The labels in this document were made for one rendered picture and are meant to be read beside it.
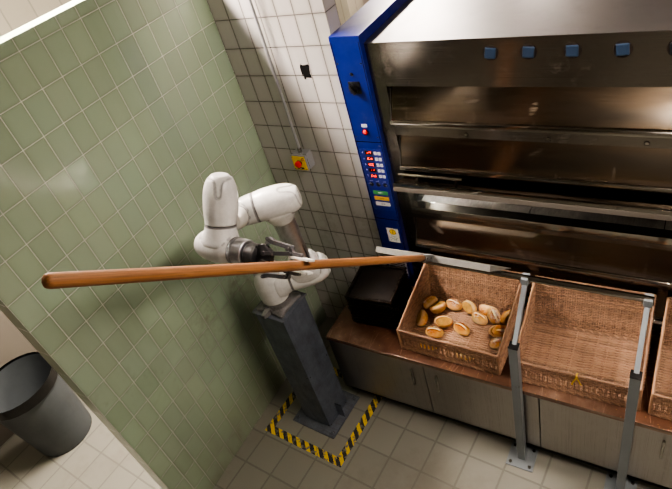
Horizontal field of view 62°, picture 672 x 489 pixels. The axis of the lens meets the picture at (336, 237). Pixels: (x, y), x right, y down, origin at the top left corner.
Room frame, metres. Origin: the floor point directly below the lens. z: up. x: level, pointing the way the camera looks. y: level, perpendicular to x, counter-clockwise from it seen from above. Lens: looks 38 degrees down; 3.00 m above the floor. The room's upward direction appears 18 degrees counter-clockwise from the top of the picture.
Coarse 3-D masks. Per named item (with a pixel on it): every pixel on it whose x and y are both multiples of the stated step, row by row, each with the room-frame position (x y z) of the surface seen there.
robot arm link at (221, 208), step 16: (208, 176) 1.59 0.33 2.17; (224, 176) 1.56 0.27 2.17; (208, 192) 1.53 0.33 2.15; (224, 192) 1.52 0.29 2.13; (208, 208) 1.51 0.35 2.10; (224, 208) 1.50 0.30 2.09; (240, 208) 1.92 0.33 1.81; (208, 224) 1.49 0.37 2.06; (224, 224) 1.48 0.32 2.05; (240, 224) 1.80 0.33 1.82
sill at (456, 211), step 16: (416, 208) 2.40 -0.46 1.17; (432, 208) 2.35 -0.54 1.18; (448, 208) 2.31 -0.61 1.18; (464, 208) 2.26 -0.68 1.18; (480, 208) 2.22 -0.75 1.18; (512, 224) 2.07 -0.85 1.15; (528, 224) 2.02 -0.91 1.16; (544, 224) 1.97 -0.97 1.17; (560, 224) 1.93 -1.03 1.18; (576, 224) 1.90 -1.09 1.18; (592, 224) 1.86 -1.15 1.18; (608, 224) 1.83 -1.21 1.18; (640, 240) 1.71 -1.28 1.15; (656, 240) 1.67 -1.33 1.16
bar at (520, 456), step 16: (480, 272) 1.81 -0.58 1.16; (496, 272) 1.77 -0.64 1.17; (512, 272) 1.74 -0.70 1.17; (576, 288) 1.54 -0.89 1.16; (592, 288) 1.51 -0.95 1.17; (640, 336) 1.31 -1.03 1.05; (512, 352) 1.51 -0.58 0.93; (640, 352) 1.27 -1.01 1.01; (512, 368) 1.51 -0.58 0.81; (512, 384) 1.52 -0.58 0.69; (640, 384) 1.19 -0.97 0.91; (624, 432) 1.21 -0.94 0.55; (512, 448) 1.58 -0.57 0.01; (528, 448) 1.55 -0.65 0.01; (624, 448) 1.20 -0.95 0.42; (512, 464) 1.50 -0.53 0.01; (528, 464) 1.47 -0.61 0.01; (624, 464) 1.20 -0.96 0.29; (608, 480) 1.27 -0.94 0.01; (624, 480) 1.19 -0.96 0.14
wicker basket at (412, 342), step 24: (432, 288) 2.30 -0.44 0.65; (456, 288) 2.21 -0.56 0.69; (504, 288) 2.05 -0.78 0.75; (408, 312) 2.12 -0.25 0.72; (456, 312) 2.13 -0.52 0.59; (408, 336) 1.97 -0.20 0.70; (456, 336) 1.97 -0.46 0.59; (480, 336) 1.92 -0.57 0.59; (504, 336) 1.74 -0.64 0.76; (456, 360) 1.80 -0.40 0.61; (480, 360) 1.72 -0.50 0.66; (504, 360) 1.72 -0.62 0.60
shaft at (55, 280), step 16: (384, 256) 1.60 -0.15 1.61; (400, 256) 1.67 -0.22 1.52; (416, 256) 1.76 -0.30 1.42; (64, 272) 0.85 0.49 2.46; (80, 272) 0.87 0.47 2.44; (96, 272) 0.88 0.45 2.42; (112, 272) 0.90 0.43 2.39; (128, 272) 0.92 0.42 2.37; (144, 272) 0.94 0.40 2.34; (160, 272) 0.96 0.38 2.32; (176, 272) 0.99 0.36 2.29; (192, 272) 1.01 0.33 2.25; (208, 272) 1.04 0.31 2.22; (224, 272) 1.07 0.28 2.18; (240, 272) 1.10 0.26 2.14; (256, 272) 1.14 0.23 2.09; (272, 272) 1.19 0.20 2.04; (48, 288) 0.82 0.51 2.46
